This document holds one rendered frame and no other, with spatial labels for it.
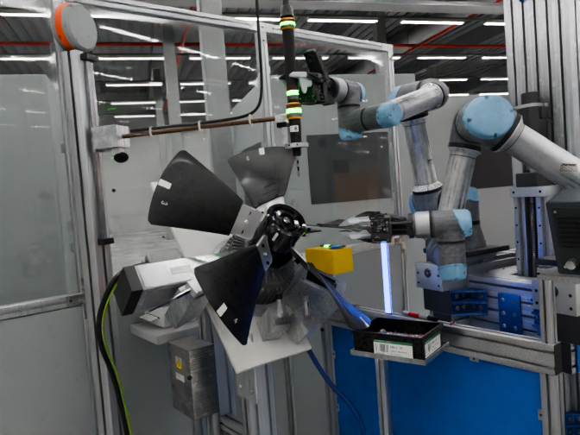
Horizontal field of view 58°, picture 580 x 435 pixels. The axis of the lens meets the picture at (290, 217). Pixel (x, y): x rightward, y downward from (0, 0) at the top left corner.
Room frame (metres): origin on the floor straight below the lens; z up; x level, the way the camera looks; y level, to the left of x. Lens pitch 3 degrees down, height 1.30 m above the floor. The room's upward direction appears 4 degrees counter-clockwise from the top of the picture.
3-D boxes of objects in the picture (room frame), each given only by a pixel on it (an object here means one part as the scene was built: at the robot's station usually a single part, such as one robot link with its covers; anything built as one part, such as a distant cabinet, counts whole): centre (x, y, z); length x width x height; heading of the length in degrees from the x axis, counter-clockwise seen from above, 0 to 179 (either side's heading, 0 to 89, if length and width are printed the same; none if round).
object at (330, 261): (1.97, -0.14, 1.02); 0.16 x 0.10 x 0.11; 38
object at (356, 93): (1.73, -0.22, 1.61); 0.11 x 0.08 x 0.09; 138
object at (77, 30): (1.73, 0.65, 1.88); 0.16 x 0.07 x 0.16; 163
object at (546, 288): (1.32, -0.65, 0.96); 0.03 x 0.03 x 0.20; 38
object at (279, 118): (1.52, -0.03, 1.47); 0.09 x 0.07 x 0.10; 73
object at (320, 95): (1.61, -0.12, 1.60); 0.12 x 0.08 x 0.09; 138
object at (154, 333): (1.88, 0.40, 0.85); 0.36 x 0.24 x 0.03; 128
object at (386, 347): (1.50, -0.29, 0.85); 0.22 x 0.17 x 0.07; 54
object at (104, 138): (1.70, 0.56, 1.52); 0.10 x 0.07 x 0.09; 73
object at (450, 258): (1.45, -0.44, 1.08); 0.11 x 0.08 x 0.11; 176
